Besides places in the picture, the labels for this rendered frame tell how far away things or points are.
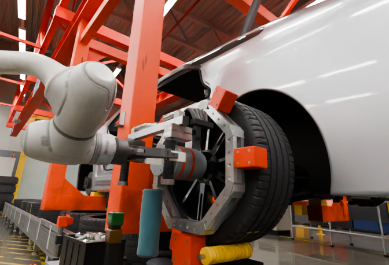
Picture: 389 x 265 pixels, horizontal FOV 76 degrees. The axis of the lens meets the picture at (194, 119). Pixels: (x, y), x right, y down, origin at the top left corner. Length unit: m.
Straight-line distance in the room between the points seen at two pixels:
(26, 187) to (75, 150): 13.24
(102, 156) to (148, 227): 0.49
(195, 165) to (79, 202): 2.44
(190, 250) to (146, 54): 1.14
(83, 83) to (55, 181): 2.77
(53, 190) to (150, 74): 2.05
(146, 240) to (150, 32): 1.24
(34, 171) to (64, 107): 13.34
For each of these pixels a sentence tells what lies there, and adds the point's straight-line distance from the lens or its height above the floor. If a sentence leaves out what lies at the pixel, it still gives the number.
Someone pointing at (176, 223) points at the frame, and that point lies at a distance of 1.15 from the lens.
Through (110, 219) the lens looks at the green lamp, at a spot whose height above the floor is 0.64.
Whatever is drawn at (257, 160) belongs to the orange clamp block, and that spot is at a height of 0.84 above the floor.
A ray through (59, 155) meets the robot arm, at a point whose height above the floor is 0.79.
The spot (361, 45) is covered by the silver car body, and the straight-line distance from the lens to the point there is 1.28.
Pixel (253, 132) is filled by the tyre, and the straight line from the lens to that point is 0.98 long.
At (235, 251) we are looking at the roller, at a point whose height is 0.52.
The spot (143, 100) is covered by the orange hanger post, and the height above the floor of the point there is 1.25.
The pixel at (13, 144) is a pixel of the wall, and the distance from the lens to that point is 14.12.
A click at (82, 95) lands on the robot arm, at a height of 0.90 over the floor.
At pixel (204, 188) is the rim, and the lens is 1.17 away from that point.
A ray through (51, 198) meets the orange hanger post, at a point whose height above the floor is 0.64.
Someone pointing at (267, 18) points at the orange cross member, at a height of 2.62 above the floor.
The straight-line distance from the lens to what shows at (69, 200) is 3.32.
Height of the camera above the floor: 0.71
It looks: 17 degrees up
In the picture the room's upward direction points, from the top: 2 degrees clockwise
